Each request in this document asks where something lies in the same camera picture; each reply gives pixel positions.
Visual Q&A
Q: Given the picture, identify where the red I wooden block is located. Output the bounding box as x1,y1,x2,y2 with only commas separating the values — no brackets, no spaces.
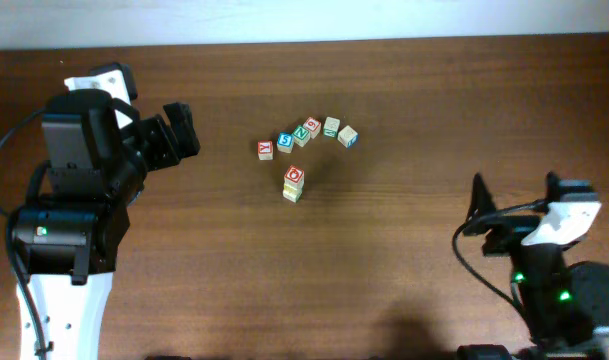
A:
284,165,305,189

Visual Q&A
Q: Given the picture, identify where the yellow wooden block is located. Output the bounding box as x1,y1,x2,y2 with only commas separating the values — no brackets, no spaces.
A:
282,186,303,203

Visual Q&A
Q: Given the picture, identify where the blue letter wooden block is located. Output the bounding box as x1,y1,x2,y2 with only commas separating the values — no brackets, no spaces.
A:
337,125,359,148

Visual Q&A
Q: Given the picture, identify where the green letter wooden block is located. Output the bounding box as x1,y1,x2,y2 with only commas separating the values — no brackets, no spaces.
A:
323,117,340,138

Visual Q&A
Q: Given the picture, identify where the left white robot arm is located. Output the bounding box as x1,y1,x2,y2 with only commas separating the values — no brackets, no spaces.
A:
5,63,200,359

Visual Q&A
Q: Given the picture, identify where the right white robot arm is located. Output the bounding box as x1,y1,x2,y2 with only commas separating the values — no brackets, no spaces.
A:
451,172,609,360

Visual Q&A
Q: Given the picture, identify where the red Y wooden block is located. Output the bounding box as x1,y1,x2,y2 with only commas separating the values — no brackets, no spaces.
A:
257,141,274,161

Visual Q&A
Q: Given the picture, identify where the blue 5 wooden block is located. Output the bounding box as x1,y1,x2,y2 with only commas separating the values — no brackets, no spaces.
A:
276,132,294,153

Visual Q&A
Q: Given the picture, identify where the green N wooden block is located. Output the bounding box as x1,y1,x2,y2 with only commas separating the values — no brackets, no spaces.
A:
292,125,310,147

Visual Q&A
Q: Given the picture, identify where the red 9 wooden block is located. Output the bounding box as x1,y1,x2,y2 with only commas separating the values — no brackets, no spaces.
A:
303,117,322,139

